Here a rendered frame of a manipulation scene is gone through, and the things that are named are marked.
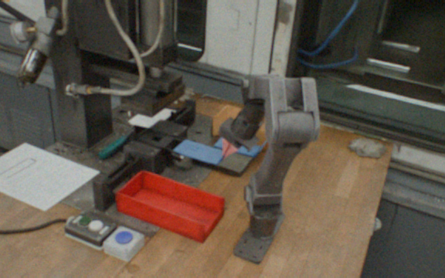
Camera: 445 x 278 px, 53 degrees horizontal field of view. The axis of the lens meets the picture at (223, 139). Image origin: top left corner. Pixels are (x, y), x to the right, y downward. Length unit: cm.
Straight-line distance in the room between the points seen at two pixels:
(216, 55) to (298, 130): 109
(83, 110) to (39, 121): 139
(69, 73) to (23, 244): 50
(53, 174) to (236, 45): 88
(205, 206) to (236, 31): 85
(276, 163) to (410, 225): 105
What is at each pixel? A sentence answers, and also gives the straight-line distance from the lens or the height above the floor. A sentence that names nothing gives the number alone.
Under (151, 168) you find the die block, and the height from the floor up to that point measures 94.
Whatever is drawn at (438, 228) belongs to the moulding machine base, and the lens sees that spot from 189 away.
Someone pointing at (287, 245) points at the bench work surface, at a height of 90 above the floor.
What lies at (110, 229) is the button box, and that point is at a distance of 111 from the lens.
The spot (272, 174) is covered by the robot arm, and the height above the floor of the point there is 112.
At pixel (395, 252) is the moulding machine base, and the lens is 199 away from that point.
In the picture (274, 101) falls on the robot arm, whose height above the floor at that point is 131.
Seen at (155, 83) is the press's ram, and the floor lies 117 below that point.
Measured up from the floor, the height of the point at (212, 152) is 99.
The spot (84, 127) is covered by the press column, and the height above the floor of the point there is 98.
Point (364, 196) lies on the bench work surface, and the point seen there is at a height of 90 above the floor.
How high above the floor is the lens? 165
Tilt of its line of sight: 30 degrees down
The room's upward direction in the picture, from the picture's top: 5 degrees clockwise
